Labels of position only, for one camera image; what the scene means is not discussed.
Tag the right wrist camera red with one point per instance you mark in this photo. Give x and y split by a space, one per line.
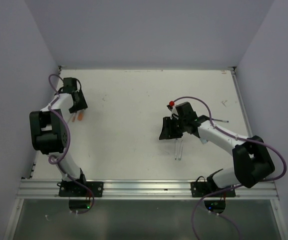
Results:
172 107

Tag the light blue pen cap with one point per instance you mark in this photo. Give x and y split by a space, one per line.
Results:
203 141

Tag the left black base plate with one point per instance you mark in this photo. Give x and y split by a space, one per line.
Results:
71 189

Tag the green white pen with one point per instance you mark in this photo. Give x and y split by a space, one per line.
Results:
180 149

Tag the orange highlighter marker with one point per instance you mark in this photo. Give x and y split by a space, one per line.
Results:
80 116

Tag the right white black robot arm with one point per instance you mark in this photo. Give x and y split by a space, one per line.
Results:
252 162

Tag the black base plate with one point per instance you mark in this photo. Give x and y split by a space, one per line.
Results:
71 189
201 187

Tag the aluminium rail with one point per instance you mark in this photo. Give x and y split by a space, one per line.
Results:
142 190

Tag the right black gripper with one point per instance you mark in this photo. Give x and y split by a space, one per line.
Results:
167 131

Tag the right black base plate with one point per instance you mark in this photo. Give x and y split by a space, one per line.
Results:
201 187

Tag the blue ballpoint pen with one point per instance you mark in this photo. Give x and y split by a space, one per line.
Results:
220 120

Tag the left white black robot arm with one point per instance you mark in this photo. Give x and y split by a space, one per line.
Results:
50 132

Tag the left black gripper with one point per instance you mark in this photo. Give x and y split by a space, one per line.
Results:
82 105

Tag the purple capped white pen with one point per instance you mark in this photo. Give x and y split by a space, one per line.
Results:
176 148

